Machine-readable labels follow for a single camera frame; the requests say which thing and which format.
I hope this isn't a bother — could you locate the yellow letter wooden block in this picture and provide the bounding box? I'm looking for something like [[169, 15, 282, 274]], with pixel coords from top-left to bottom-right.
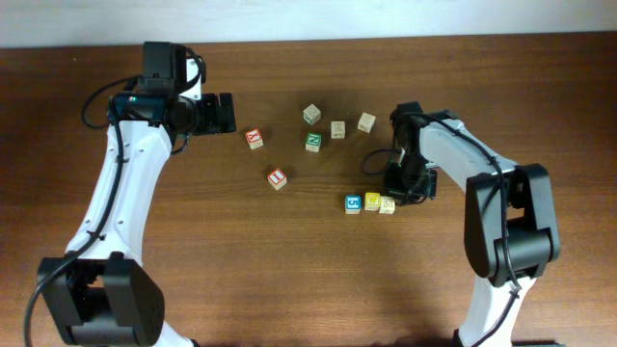
[[364, 192, 381, 211]]

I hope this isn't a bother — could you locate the blue number 5 block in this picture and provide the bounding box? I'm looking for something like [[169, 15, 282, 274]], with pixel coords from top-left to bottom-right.
[[344, 195, 362, 214]]

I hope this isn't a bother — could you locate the wooden block with red side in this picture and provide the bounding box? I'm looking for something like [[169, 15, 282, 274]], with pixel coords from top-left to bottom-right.
[[379, 196, 396, 214]]

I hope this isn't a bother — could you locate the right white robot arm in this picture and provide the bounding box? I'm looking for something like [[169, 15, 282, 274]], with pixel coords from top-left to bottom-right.
[[384, 102, 561, 346]]

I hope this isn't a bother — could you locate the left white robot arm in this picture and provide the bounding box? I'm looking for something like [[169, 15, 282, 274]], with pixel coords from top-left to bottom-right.
[[27, 57, 235, 346]]

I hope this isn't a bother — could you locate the red letter Y block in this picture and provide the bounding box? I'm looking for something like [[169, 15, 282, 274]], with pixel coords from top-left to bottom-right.
[[245, 128, 264, 149]]

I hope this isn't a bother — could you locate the plain wooden block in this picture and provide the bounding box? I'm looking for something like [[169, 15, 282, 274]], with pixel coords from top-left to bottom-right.
[[358, 113, 376, 133]]

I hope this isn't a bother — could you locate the letter K wooden block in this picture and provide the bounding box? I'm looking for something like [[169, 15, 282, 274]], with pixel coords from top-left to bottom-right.
[[331, 120, 346, 139]]

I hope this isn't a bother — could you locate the red letter I block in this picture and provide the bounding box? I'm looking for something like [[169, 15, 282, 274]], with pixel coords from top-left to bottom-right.
[[267, 169, 287, 190]]

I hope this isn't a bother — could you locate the green letter V block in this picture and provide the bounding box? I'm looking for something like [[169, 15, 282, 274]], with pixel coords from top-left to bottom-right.
[[303, 104, 321, 125]]

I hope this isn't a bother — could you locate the green letter N block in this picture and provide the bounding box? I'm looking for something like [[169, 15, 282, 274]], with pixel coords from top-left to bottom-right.
[[305, 133, 322, 152]]

